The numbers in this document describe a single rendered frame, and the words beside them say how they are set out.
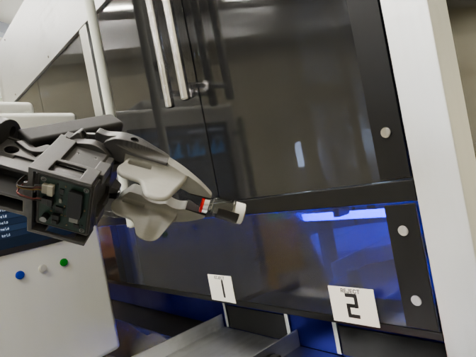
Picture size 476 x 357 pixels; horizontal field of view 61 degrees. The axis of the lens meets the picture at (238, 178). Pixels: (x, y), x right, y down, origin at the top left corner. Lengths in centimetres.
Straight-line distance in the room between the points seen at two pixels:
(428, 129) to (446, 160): 5
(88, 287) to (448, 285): 101
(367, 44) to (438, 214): 25
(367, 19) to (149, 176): 39
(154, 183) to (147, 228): 5
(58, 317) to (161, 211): 91
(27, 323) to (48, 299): 8
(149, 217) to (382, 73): 38
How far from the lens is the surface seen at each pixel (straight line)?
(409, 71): 59
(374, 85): 62
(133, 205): 43
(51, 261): 128
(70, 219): 38
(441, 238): 60
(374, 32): 63
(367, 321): 70
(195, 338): 107
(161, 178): 39
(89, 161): 39
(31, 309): 127
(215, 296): 96
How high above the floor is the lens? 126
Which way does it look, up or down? level
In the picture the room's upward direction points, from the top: 11 degrees counter-clockwise
